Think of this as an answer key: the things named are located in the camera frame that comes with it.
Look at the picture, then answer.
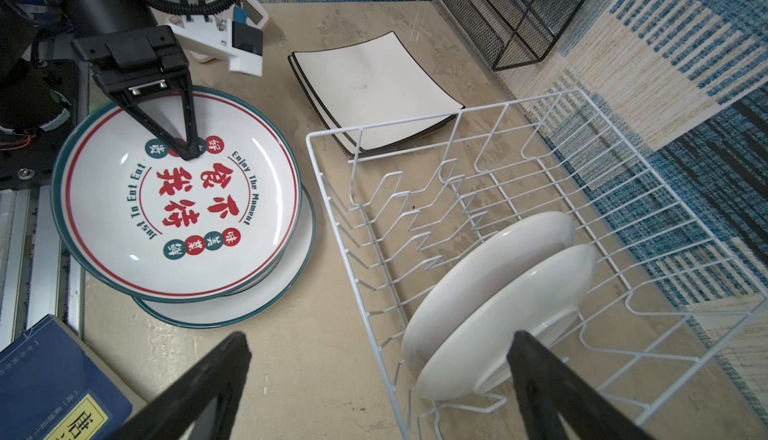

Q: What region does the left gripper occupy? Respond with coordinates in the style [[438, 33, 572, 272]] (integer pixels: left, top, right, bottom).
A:
[[72, 26, 202, 160]]

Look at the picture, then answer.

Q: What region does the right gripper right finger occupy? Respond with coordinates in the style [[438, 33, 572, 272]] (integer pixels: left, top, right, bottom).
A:
[[507, 331, 650, 439]]

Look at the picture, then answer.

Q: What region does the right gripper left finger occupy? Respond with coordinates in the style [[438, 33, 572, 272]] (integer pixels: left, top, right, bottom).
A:
[[111, 331, 252, 439]]

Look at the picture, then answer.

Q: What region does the white round plate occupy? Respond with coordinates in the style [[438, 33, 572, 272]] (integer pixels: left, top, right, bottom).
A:
[[415, 244, 599, 401], [135, 189, 317, 329], [51, 88, 302, 303], [402, 211, 575, 365]]

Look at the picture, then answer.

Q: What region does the white square plate black rim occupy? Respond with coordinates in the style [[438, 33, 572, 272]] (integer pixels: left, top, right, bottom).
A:
[[288, 54, 457, 158]]

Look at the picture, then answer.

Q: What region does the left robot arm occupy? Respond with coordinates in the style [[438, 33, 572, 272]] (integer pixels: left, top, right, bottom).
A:
[[55, 0, 263, 160]]

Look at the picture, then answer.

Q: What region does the blue book yellow label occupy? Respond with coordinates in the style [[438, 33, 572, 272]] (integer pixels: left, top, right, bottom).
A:
[[0, 315, 146, 440]]

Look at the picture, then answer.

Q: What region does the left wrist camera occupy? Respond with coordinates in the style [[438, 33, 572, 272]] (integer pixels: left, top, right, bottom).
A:
[[165, 0, 269, 76]]

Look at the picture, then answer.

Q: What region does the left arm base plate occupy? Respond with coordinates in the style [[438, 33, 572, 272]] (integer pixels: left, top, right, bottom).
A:
[[1, 58, 79, 190]]

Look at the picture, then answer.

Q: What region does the white wire dish rack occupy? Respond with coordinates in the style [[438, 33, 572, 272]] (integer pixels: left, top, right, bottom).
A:
[[306, 90, 767, 439]]

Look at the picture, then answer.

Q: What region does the aluminium front rail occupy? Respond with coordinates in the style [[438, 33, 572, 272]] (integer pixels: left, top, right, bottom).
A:
[[1, 185, 85, 348]]

